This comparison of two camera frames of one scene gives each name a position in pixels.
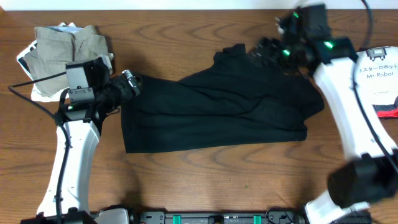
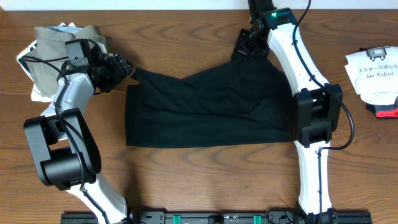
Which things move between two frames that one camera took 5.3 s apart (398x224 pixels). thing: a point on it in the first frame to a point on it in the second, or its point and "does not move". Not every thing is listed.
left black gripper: x=129 y=84 to x=121 y=66
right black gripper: x=270 y=43 to x=240 y=46
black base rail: x=218 y=216 does not move
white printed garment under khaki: x=69 y=28 does not move
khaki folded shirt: x=55 y=49 does not move
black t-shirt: x=237 y=99 does not move
